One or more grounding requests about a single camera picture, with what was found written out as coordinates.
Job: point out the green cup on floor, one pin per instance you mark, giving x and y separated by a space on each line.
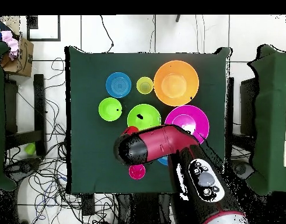
30 148

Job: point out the black metal stand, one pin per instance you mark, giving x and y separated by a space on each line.
39 105

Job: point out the small green plastic bowl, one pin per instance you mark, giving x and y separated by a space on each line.
110 109

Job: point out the blue plastic bowl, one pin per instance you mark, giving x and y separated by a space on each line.
163 161
118 85

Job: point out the black box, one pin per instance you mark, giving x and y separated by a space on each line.
248 105

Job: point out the dark green table cloth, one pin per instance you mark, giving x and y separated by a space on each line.
91 116

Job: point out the crimson pink plastic cup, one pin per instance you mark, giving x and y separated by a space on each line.
137 172

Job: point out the black power strip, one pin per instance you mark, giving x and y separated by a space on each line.
88 205

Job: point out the orange plastic bowl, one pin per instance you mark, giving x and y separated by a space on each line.
176 83

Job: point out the red plastic cup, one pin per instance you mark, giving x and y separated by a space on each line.
131 129

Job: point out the pink cloth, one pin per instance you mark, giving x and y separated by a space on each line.
11 42

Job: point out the large green plastic bowl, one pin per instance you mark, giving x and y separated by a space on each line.
147 114

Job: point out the black base with knob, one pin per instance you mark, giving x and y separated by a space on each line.
24 166

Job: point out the yellow plastic cup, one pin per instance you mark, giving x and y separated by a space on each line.
144 85

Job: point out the grey black base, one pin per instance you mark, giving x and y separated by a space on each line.
243 169

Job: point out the black square frame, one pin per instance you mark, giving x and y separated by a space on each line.
32 23

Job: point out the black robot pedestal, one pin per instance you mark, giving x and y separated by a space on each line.
145 210

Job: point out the brown cardboard box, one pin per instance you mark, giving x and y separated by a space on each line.
26 60

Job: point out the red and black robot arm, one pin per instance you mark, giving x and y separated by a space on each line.
161 142

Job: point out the large pink plastic bowl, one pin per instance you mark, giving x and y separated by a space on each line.
199 119

